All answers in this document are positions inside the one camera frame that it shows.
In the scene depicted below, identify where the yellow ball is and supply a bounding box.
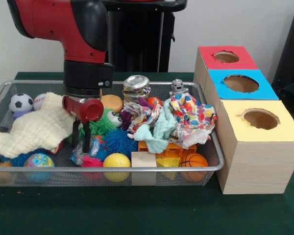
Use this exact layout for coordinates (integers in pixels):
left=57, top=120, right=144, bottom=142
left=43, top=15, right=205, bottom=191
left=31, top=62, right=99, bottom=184
left=102, top=153, right=132, bottom=183

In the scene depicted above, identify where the crushed silver metal can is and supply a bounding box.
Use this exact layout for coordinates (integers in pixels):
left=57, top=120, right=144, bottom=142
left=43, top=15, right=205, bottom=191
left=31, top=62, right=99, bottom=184
left=122, top=74, right=152, bottom=104

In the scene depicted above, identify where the cream knitted cloth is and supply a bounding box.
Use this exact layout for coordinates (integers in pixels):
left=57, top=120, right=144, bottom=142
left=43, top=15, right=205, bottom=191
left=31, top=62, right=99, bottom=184
left=0, top=92, right=76, bottom=159

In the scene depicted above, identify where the wooden box with three holes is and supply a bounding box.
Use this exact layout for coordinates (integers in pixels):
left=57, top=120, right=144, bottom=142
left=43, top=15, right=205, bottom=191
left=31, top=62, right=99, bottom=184
left=193, top=45, right=294, bottom=195

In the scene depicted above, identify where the colourful spotted cloth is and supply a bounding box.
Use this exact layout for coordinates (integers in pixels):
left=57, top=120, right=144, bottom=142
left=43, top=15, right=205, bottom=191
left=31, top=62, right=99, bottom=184
left=168, top=92, right=219, bottom=150

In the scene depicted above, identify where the light teal cloth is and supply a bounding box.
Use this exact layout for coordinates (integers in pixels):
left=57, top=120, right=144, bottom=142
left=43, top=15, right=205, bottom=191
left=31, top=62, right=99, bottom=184
left=132, top=99, right=177, bottom=154

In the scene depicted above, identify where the black stand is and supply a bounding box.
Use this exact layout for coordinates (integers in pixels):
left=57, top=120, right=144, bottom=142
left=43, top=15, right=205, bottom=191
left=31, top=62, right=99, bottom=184
left=271, top=4, right=294, bottom=90

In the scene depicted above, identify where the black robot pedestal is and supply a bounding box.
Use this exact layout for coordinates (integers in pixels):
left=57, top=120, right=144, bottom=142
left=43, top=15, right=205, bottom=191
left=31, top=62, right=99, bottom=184
left=101, top=0, right=188, bottom=73

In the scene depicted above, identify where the clear plastic bottle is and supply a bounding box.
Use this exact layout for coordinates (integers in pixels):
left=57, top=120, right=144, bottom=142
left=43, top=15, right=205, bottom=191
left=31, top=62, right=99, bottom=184
left=70, top=136, right=101, bottom=167

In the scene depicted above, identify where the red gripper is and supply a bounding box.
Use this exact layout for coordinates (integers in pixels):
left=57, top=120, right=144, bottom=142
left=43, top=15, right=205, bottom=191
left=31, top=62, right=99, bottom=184
left=62, top=95, right=104, bottom=154

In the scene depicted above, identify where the black and white soccer ball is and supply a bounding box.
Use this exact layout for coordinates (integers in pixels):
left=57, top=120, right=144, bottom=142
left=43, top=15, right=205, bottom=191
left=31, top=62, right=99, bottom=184
left=9, top=93, right=34, bottom=113

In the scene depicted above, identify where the globe print ball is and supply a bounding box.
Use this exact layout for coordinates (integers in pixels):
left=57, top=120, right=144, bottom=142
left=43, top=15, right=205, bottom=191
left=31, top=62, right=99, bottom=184
left=24, top=153, right=55, bottom=182

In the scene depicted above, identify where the blue spiky ball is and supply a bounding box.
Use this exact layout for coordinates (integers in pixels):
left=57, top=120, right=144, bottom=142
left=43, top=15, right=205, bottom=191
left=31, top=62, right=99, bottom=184
left=98, top=128, right=139, bottom=160
left=0, top=148, right=49, bottom=167

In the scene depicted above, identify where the shallow clear mesh bin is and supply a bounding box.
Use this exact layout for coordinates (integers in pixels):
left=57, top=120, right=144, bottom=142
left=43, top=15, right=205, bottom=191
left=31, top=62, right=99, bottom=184
left=0, top=80, right=225, bottom=188

